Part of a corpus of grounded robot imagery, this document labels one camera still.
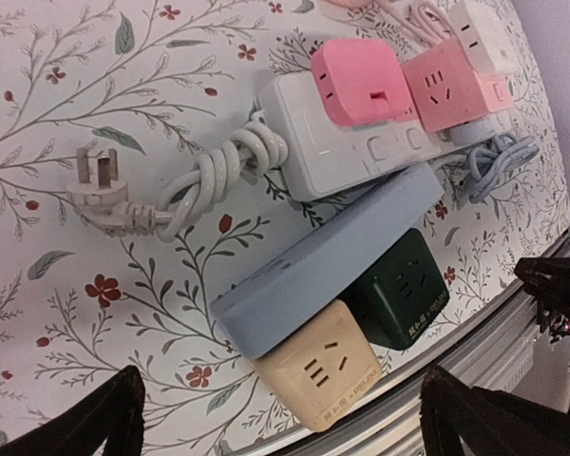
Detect pink cube socket adapter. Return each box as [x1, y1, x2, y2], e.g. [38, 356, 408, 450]
[402, 38, 513, 133]

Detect white square plug adapter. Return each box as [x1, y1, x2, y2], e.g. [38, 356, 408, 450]
[448, 1, 518, 75]

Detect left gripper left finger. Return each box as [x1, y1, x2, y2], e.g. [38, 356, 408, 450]
[0, 366, 145, 455]

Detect light blue coiled cable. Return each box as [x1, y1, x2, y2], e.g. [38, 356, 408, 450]
[448, 132, 541, 205]

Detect white power strip cable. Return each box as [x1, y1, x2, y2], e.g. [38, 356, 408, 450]
[66, 107, 291, 238]

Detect white power strip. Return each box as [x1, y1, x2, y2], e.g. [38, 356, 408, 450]
[255, 72, 496, 201]

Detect pink flat plug adapter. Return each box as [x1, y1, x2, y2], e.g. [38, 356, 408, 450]
[311, 38, 412, 127]

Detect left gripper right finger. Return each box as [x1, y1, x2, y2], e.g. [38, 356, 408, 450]
[420, 366, 570, 455]

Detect beige cube socket adapter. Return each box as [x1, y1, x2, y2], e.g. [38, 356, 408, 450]
[251, 299, 382, 432]

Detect dark green cube adapter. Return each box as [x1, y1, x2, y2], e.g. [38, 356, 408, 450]
[339, 228, 449, 351]

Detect aluminium front rail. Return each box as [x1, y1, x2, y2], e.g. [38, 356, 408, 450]
[241, 228, 544, 455]

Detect grey-blue power strip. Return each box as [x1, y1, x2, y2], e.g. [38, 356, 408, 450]
[210, 162, 443, 359]

